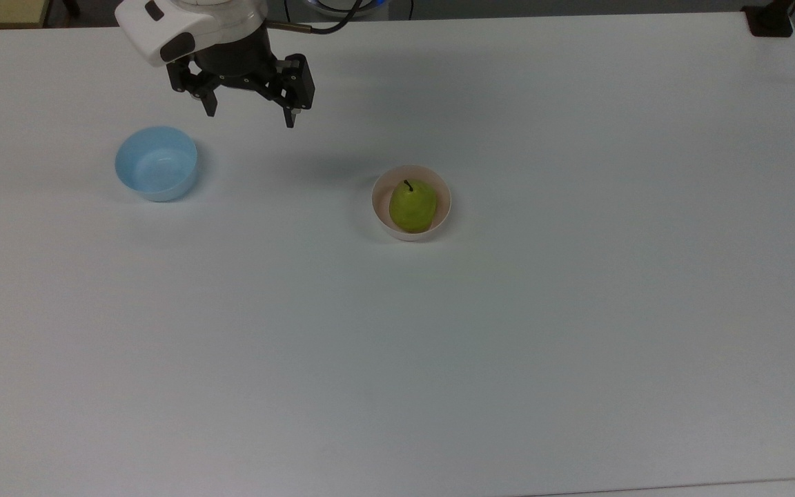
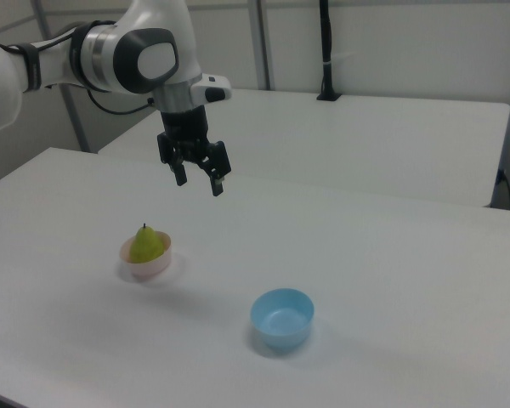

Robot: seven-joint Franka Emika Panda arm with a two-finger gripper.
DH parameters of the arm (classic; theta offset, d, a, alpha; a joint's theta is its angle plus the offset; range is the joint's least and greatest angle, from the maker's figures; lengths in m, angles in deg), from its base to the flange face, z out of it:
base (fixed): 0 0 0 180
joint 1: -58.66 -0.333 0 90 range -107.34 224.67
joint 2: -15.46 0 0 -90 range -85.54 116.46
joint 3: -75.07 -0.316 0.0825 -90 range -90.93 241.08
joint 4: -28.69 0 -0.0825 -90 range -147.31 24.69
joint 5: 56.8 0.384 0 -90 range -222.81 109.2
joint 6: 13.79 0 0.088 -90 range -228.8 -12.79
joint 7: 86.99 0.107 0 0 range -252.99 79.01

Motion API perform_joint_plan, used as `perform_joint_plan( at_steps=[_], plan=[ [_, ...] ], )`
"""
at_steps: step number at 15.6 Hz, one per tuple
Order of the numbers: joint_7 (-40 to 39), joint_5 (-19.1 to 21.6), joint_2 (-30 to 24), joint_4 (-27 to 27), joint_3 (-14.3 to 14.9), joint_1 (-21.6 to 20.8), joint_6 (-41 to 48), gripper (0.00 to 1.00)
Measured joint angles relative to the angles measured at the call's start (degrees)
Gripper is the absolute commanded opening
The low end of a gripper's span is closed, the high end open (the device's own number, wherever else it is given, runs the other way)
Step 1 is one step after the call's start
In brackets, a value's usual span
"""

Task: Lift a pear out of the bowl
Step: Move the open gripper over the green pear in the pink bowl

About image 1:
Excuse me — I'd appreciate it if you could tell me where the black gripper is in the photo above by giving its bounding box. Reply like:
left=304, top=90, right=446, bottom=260
left=166, top=26, right=316, bottom=130

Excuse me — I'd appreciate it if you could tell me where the green pear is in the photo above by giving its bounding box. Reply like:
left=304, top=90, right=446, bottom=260
left=389, top=179, right=438, bottom=234

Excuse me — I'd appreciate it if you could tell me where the white blue-lit robot base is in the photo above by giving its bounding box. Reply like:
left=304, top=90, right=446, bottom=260
left=303, top=0, right=389, bottom=19

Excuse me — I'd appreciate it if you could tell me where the light blue plastic bowl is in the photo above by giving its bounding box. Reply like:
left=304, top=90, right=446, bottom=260
left=115, top=125, right=199, bottom=203

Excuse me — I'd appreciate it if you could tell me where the pink plastic bowl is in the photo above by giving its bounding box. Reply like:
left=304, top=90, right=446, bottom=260
left=371, top=164, right=453, bottom=242

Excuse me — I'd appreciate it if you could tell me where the black table clamp mount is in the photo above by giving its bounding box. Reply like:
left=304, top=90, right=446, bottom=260
left=742, top=0, right=795, bottom=38

